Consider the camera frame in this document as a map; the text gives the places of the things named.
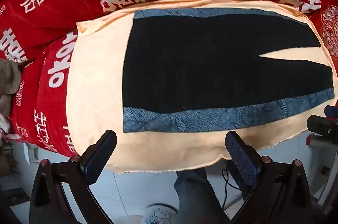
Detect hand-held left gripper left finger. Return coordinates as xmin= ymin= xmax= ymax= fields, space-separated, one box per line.
xmin=29 ymin=129 xmax=118 ymax=224

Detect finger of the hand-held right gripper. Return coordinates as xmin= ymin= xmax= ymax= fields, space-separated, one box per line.
xmin=307 ymin=105 xmax=338 ymax=136

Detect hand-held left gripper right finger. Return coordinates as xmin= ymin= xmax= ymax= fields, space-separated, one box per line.
xmin=225 ymin=130 xmax=317 ymax=224

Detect black pants with blue trim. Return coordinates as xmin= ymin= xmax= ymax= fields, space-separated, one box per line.
xmin=123 ymin=8 xmax=335 ymax=134

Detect person's jeans leg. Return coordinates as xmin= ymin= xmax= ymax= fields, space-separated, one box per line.
xmin=174 ymin=168 xmax=233 ymax=224

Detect peach cloth mat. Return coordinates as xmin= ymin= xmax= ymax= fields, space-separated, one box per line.
xmin=66 ymin=0 xmax=337 ymax=174

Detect white printed slipper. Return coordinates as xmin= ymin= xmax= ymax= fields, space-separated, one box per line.
xmin=145 ymin=203 xmax=178 ymax=224

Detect black cable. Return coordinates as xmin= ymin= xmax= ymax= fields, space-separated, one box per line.
xmin=221 ymin=168 xmax=245 ymax=211

